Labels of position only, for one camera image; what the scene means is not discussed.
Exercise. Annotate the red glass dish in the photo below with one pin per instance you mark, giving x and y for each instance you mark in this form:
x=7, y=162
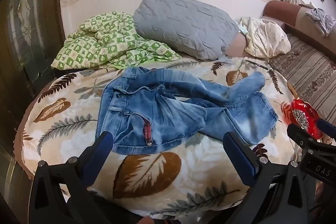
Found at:
x=302, y=108

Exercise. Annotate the grey quilted pillow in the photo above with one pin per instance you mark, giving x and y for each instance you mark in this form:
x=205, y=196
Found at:
x=183, y=24

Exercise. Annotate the beige leaf print blanket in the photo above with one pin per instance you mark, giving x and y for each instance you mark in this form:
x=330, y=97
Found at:
x=78, y=113

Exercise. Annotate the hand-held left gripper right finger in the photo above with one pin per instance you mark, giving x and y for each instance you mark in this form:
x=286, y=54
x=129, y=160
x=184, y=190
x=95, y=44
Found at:
x=240, y=154

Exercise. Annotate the grey crumpled cloth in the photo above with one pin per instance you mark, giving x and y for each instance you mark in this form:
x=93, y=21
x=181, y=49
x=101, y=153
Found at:
x=321, y=19

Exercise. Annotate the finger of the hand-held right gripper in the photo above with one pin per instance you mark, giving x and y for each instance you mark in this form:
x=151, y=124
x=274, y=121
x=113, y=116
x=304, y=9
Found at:
x=326, y=127
x=298, y=134

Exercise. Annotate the thin black stick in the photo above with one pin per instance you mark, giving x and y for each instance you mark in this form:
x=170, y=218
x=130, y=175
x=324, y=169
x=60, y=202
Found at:
x=258, y=64

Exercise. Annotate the blue denim pants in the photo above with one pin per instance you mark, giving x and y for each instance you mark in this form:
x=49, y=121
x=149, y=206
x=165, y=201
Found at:
x=162, y=113

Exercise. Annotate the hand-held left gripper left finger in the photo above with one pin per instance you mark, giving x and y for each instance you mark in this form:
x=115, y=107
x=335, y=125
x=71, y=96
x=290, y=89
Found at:
x=103, y=146

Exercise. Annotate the pink pillow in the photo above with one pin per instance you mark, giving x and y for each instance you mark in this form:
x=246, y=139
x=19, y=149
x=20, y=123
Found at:
x=236, y=47

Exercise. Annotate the dark glass panel door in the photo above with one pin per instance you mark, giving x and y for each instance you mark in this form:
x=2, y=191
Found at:
x=26, y=43

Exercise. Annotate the striped floral mattress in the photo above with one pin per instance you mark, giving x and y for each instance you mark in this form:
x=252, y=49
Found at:
x=307, y=71

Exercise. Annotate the brown padded headboard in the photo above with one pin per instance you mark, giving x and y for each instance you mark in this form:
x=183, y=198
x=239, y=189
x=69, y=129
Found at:
x=291, y=16

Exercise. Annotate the cream crumpled cloth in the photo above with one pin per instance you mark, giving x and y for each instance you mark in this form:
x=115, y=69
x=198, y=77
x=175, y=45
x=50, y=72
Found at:
x=267, y=37

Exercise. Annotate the green checkered quilt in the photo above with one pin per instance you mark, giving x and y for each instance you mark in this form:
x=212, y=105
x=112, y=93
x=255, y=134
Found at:
x=105, y=43

